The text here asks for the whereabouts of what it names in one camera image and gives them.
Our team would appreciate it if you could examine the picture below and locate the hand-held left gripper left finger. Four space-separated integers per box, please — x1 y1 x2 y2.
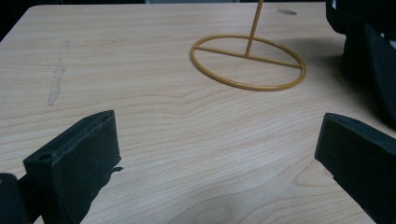
22 109 122 224

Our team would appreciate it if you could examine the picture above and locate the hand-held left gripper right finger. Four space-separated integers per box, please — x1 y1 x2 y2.
314 112 396 224

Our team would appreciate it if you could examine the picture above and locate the gold wire stand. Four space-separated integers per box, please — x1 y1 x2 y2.
189 0 307 92

